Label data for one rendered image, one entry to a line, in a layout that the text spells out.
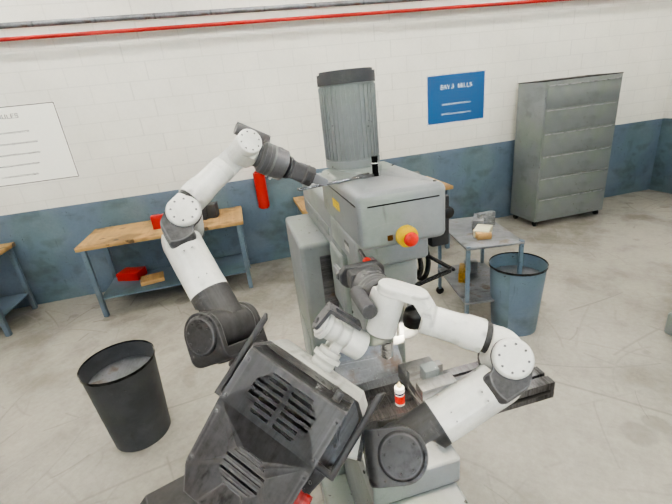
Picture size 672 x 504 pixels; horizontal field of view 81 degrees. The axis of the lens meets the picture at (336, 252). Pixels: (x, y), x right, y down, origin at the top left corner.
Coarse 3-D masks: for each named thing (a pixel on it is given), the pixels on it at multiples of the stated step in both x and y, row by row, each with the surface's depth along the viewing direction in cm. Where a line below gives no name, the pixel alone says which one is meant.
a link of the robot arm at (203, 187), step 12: (204, 168) 99; (216, 168) 99; (192, 180) 96; (204, 180) 97; (216, 180) 99; (180, 192) 95; (192, 192) 95; (204, 192) 96; (216, 192) 100; (204, 204) 97
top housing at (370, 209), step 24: (360, 168) 138; (384, 168) 134; (336, 192) 123; (360, 192) 106; (384, 192) 105; (408, 192) 105; (432, 192) 107; (336, 216) 131; (360, 216) 105; (384, 216) 106; (408, 216) 108; (432, 216) 109; (360, 240) 108; (384, 240) 108
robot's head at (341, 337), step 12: (336, 324) 84; (324, 336) 83; (336, 336) 84; (348, 336) 85; (360, 336) 85; (324, 348) 84; (336, 348) 85; (348, 348) 84; (360, 348) 85; (336, 360) 85
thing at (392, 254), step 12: (336, 228) 139; (336, 240) 143; (348, 240) 125; (420, 240) 122; (348, 252) 127; (372, 252) 119; (384, 252) 120; (396, 252) 121; (408, 252) 122; (420, 252) 124; (384, 264) 122
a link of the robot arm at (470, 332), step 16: (448, 320) 81; (464, 320) 81; (480, 320) 81; (432, 336) 83; (448, 336) 81; (464, 336) 80; (480, 336) 79; (496, 336) 79; (512, 336) 79; (480, 352) 85
